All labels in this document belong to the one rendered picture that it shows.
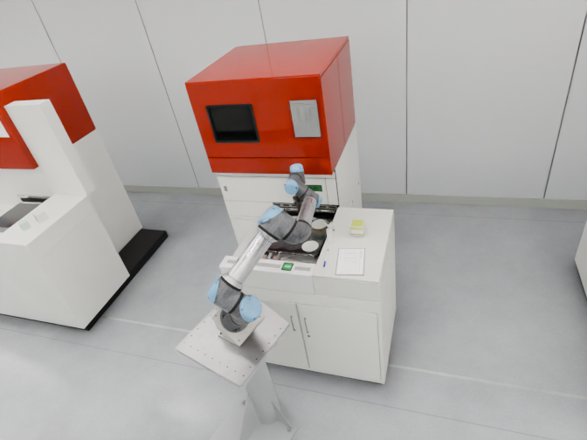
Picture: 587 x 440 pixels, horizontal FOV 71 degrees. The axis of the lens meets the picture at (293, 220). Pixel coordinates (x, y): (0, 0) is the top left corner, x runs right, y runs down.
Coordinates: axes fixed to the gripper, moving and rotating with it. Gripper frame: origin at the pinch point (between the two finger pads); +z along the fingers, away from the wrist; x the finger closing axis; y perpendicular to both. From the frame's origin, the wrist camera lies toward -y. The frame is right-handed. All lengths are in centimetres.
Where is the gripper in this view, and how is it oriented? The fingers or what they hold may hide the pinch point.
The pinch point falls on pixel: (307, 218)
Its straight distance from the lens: 248.0
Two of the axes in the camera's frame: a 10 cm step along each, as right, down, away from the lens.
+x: -8.8, 3.8, -2.9
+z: 1.6, 8.0, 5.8
